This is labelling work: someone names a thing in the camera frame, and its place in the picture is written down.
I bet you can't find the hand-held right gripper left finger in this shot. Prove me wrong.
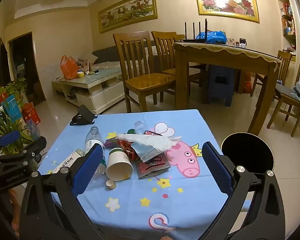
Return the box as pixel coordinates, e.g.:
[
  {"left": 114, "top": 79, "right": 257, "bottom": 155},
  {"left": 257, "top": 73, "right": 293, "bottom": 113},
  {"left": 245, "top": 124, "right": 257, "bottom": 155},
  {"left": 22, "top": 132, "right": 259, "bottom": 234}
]
[{"left": 19, "top": 144, "right": 105, "bottom": 240}]

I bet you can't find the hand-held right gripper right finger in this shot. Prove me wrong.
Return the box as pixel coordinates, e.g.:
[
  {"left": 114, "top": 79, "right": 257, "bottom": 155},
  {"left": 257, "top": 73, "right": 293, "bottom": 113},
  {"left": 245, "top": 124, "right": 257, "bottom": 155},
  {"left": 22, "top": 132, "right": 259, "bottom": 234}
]
[{"left": 199, "top": 141, "right": 285, "bottom": 240}]

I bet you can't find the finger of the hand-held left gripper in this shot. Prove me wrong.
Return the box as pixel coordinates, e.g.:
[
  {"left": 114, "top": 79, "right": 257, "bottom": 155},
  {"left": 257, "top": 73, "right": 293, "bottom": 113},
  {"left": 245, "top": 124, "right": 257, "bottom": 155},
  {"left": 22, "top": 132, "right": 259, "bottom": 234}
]
[{"left": 0, "top": 130, "right": 47, "bottom": 164}]

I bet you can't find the white medicine box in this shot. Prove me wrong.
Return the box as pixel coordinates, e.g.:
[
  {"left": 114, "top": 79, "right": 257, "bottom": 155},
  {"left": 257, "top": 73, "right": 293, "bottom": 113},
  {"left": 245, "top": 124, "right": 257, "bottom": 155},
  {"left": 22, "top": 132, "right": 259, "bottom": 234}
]
[{"left": 51, "top": 149, "right": 85, "bottom": 174}]

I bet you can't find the white paper cup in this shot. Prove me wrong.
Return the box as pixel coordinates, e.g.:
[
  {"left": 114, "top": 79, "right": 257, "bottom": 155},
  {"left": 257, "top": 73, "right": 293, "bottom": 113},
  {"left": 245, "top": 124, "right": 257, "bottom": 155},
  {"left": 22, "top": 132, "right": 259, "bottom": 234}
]
[{"left": 106, "top": 147, "right": 134, "bottom": 182}]

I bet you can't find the black gold-rimmed trash bin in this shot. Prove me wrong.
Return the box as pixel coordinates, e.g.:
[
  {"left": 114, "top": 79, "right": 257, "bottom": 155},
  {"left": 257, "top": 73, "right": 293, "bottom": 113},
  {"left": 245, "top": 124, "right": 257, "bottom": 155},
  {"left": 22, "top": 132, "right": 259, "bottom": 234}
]
[{"left": 220, "top": 132, "right": 275, "bottom": 174}]

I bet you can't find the red snack wrapper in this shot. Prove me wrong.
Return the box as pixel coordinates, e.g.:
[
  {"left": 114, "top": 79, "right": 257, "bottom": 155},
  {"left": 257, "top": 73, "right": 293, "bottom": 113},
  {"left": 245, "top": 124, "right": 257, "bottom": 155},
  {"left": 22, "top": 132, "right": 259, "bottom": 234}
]
[{"left": 116, "top": 140, "right": 140, "bottom": 160}]

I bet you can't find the person's left forearm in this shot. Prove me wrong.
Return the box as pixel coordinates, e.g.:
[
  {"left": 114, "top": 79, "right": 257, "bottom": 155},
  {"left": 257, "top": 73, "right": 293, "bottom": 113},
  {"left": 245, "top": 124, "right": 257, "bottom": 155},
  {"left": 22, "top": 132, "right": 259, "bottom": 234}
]
[{"left": 7, "top": 189, "right": 22, "bottom": 237}]

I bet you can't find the tall bamboo potted plant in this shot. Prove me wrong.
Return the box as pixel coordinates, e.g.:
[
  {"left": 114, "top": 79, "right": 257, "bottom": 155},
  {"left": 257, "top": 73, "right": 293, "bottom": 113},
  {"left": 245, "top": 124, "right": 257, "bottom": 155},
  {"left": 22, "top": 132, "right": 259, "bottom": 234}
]
[{"left": 0, "top": 97, "right": 39, "bottom": 155}]

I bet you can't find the small metal cylinder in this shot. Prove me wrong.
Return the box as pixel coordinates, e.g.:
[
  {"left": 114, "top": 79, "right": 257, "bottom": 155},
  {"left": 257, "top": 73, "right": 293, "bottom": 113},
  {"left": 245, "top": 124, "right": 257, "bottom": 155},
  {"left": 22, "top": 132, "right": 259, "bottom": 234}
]
[{"left": 105, "top": 179, "right": 117, "bottom": 191}]

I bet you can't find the blue cardboard box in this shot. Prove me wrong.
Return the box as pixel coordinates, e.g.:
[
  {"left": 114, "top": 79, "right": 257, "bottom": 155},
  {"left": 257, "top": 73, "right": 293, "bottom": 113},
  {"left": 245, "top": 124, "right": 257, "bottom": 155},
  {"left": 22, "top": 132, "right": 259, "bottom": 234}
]
[{"left": 0, "top": 94, "right": 23, "bottom": 123}]

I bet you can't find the clear plastic water bottle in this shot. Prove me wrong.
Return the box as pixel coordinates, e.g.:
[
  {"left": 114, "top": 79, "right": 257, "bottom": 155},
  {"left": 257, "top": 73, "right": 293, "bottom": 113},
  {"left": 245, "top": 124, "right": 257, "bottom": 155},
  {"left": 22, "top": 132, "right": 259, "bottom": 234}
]
[{"left": 84, "top": 127, "right": 107, "bottom": 179}]

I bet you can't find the red cardboard box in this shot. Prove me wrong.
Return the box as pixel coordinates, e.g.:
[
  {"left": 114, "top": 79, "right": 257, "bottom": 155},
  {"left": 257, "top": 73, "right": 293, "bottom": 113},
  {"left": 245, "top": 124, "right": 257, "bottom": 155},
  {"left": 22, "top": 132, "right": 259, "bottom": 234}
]
[{"left": 22, "top": 102, "right": 42, "bottom": 125}]

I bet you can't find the leafy green potted plant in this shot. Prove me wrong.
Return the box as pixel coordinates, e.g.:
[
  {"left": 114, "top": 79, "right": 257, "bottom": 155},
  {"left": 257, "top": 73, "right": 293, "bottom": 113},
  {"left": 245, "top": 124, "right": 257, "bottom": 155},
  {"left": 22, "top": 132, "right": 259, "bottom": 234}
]
[{"left": 0, "top": 77, "right": 28, "bottom": 105}]

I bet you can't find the black phone stand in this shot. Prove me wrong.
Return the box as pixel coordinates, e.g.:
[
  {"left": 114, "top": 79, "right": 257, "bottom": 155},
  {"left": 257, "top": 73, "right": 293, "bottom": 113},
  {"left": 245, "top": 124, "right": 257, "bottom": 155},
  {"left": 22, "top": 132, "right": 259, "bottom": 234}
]
[{"left": 69, "top": 104, "right": 98, "bottom": 126}]

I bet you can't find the blue cartoon printed tablecloth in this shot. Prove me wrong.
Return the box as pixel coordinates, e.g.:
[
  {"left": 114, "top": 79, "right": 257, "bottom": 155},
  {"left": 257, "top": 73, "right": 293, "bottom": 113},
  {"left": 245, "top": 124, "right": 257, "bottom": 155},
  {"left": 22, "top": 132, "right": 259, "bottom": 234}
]
[{"left": 37, "top": 109, "right": 250, "bottom": 240}]

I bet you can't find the grey red patterned packet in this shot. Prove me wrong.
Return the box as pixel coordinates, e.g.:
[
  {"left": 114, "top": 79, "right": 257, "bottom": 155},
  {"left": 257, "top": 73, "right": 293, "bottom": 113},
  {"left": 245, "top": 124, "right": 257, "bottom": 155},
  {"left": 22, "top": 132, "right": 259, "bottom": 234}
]
[{"left": 137, "top": 154, "right": 171, "bottom": 180}]

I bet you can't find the white crumpled tissue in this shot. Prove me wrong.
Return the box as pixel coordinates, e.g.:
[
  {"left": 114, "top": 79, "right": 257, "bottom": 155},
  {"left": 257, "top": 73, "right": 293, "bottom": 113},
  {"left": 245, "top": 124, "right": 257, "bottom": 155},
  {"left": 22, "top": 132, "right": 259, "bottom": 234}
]
[{"left": 116, "top": 133, "right": 183, "bottom": 158}]

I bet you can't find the black television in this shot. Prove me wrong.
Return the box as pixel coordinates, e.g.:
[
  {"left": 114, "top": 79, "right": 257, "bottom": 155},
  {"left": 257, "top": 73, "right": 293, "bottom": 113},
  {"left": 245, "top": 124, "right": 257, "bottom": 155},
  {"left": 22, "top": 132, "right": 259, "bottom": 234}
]
[{"left": 0, "top": 37, "right": 12, "bottom": 87}]

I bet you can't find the blue plastic stool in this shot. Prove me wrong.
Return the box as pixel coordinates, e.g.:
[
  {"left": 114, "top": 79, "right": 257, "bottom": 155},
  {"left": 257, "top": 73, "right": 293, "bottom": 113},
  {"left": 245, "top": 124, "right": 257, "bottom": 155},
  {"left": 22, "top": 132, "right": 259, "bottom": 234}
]
[{"left": 207, "top": 64, "right": 235, "bottom": 107}]

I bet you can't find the white glass-top coffee table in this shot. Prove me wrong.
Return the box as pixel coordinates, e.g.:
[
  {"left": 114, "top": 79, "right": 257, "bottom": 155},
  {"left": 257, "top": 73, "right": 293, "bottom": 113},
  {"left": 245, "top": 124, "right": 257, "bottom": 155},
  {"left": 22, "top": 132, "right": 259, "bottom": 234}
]
[{"left": 59, "top": 69, "right": 125, "bottom": 115}]

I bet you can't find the small orange plastic bag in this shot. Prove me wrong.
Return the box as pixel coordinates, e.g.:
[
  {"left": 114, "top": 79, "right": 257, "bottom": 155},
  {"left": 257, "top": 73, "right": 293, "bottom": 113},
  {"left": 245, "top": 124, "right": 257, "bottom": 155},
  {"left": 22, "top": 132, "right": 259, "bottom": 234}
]
[{"left": 244, "top": 71, "right": 254, "bottom": 94}]

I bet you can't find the large orange plastic bag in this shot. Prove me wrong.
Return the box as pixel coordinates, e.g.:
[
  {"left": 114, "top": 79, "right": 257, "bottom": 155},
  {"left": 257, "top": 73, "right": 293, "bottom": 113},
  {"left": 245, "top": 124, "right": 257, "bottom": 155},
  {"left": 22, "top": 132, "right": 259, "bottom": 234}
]
[{"left": 60, "top": 55, "right": 79, "bottom": 80}]

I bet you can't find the wooden dining chair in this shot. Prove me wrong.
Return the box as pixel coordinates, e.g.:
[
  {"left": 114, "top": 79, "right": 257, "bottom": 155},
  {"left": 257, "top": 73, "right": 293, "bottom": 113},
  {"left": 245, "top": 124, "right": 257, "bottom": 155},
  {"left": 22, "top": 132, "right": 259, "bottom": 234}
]
[
  {"left": 250, "top": 50, "right": 292, "bottom": 97},
  {"left": 151, "top": 31, "right": 207, "bottom": 88},
  {"left": 113, "top": 31, "right": 177, "bottom": 113},
  {"left": 266, "top": 57, "right": 300, "bottom": 137}
]

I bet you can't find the grey seat cushion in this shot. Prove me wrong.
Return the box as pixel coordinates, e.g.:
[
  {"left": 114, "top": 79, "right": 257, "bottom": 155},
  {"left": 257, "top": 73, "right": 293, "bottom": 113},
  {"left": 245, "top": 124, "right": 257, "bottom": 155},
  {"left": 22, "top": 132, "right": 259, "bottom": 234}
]
[{"left": 275, "top": 83, "right": 300, "bottom": 99}]

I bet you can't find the wooden dining table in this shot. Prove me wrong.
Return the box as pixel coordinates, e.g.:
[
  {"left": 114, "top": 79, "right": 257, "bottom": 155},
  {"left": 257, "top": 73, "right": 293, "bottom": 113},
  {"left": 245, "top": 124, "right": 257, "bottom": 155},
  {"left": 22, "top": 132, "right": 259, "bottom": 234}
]
[{"left": 173, "top": 41, "right": 282, "bottom": 137}]

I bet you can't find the grey sofa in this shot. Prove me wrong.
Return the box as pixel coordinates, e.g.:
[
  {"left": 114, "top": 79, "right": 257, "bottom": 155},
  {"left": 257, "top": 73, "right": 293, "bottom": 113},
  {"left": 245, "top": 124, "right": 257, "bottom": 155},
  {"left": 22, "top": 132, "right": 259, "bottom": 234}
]
[{"left": 52, "top": 40, "right": 155, "bottom": 90}]

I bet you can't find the beige lace table cover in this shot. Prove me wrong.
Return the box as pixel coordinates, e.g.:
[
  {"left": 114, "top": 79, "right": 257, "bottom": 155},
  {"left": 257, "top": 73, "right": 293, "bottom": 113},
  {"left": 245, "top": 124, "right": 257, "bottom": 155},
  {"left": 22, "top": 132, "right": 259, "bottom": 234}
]
[{"left": 174, "top": 42, "right": 282, "bottom": 63}]

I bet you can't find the black router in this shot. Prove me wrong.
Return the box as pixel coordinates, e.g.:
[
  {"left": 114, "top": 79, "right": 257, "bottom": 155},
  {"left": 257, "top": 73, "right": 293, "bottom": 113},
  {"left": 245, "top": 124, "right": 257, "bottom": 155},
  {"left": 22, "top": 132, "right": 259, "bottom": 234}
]
[{"left": 180, "top": 19, "right": 208, "bottom": 43}]

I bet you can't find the blue plastic bag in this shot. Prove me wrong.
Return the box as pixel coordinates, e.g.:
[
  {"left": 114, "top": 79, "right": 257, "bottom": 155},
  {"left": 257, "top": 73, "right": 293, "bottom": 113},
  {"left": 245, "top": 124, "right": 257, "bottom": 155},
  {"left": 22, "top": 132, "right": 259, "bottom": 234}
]
[{"left": 195, "top": 31, "right": 227, "bottom": 43}]

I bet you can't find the framed landscape painting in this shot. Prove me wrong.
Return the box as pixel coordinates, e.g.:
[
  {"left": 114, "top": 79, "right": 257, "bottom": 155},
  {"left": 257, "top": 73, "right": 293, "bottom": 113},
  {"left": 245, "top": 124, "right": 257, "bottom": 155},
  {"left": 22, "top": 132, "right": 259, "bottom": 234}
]
[{"left": 97, "top": 0, "right": 158, "bottom": 34}]

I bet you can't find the framed floral painting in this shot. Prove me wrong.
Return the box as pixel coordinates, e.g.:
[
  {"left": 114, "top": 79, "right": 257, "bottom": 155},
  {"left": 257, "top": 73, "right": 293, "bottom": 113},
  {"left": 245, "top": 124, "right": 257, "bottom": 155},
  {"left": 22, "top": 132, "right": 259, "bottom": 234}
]
[{"left": 194, "top": 0, "right": 260, "bottom": 24}]

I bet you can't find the wall shelf with items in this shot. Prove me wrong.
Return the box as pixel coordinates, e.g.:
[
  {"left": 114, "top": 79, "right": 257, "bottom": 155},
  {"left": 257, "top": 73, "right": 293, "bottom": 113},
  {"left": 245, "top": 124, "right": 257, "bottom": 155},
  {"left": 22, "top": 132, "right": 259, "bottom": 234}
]
[{"left": 277, "top": 0, "right": 298, "bottom": 63}]

